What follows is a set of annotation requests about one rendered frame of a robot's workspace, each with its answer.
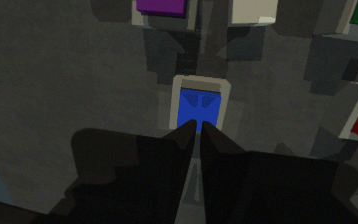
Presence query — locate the purple button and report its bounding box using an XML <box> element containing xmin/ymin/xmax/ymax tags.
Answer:
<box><xmin>132</xmin><ymin>0</ymin><xmax>198</xmax><ymax>33</ymax></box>

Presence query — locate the blue button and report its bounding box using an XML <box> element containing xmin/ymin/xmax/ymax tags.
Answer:
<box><xmin>169</xmin><ymin>73</ymin><xmax>232</xmax><ymax>133</ymax></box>

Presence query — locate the red button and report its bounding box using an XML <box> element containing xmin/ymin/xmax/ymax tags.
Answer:
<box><xmin>319</xmin><ymin>80</ymin><xmax>358</xmax><ymax>141</ymax></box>

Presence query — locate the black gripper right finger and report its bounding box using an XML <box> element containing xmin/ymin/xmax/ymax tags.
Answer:
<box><xmin>200</xmin><ymin>121</ymin><xmax>358</xmax><ymax>224</ymax></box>

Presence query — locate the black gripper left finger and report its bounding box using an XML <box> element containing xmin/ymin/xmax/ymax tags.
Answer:
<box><xmin>70</xmin><ymin>119</ymin><xmax>197</xmax><ymax>224</ymax></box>

